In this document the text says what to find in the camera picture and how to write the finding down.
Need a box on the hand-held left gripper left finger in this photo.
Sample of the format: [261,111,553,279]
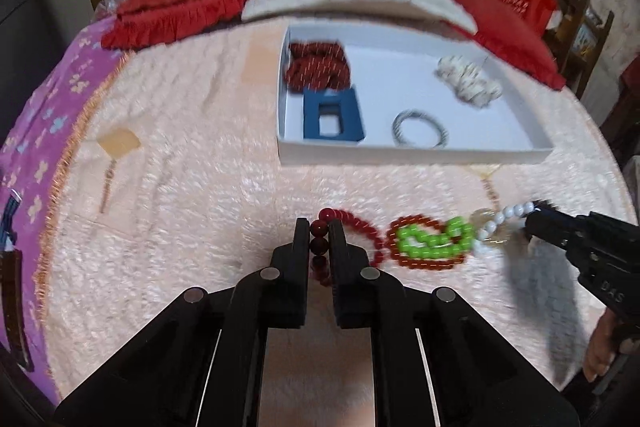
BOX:
[54,217,311,427]

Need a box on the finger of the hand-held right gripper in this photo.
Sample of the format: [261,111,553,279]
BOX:
[532,199,581,228]
[524,216,578,254]

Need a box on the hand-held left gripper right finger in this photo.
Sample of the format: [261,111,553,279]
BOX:
[329,219,581,427]

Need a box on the white bead bracelet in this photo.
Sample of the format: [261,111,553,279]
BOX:
[472,202,538,258]

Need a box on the clear spiral hair tie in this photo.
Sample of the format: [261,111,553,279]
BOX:
[470,207,523,250]

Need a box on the dark red bead bracelet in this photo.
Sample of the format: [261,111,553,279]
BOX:
[310,207,388,288]

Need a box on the green bead bracelet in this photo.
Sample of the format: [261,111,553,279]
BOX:
[397,218,475,260]

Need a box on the orange-red bead bracelet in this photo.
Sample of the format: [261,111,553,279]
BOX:
[390,215,468,270]

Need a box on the white cardboard box tray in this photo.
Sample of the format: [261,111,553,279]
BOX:
[276,25,556,166]

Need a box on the person's right hand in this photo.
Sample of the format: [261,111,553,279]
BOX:
[583,307,619,384]

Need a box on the blue hair claw clip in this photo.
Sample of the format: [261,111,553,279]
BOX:
[302,88,366,142]

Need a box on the cream patterned scrunchie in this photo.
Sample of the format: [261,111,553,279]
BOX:
[437,55,503,108]

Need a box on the wooden chair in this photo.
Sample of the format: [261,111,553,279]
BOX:
[545,0,616,100]

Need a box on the plain red pillow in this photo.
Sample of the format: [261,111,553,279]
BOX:
[445,0,568,90]

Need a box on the dark red dotted scrunchie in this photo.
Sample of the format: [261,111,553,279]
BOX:
[283,41,353,95]

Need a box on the red shopping bag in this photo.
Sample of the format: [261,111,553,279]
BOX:
[495,0,558,32]

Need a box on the red frilled pillow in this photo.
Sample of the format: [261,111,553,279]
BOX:
[101,0,263,52]

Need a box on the purple floral sheet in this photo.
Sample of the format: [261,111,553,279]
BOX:
[0,14,136,408]

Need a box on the dark brown wallet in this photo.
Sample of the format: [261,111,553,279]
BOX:
[0,251,32,370]

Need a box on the grey spiral hair tie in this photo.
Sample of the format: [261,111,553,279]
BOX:
[392,109,449,148]

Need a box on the blue striped strap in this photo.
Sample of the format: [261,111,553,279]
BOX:
[0,191,23,250]

